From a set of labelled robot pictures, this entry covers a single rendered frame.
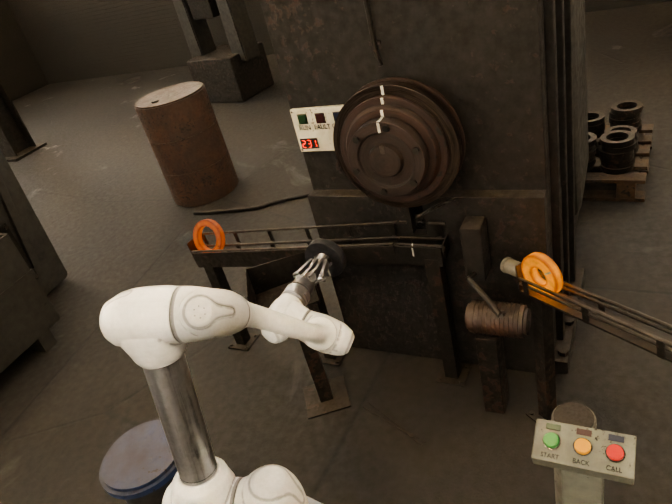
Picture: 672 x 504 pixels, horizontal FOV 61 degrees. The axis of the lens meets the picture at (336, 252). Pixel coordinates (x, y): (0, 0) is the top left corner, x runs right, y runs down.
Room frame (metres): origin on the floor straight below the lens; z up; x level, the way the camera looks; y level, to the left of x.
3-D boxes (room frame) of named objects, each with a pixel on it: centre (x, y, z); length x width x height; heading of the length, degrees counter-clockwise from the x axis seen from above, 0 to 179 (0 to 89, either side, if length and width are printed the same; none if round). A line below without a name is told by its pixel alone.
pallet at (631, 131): (3.43, -1.56, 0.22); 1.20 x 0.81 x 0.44; 55
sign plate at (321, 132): (2.18, -0.09, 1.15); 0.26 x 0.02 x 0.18; 57
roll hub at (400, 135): (1.82, -0.26, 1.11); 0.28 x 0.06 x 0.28; 57
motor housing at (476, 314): (1.61, -0.51, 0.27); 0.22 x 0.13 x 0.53; 57
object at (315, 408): (1.93, 0.24, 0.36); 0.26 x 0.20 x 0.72; 92
